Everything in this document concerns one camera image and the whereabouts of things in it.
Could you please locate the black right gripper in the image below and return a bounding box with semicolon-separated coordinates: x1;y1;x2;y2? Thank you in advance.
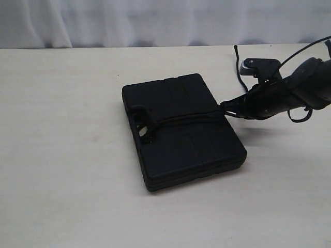
220;82;292;120

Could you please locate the black plastic case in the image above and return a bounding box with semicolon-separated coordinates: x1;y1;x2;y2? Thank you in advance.
122;73;247;192

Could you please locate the black cord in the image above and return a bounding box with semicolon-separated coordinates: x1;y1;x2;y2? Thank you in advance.
139;44;249;144

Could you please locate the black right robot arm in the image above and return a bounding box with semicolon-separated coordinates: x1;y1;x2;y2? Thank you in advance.
220;57;330;120

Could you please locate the white curtain backdrop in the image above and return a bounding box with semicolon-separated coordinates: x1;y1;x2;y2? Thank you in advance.
1;1;330;49

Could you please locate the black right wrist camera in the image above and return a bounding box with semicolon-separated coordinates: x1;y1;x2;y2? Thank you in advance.
238;58;282;83

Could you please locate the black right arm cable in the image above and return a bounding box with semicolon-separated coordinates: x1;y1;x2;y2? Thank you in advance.
276;36;331;123

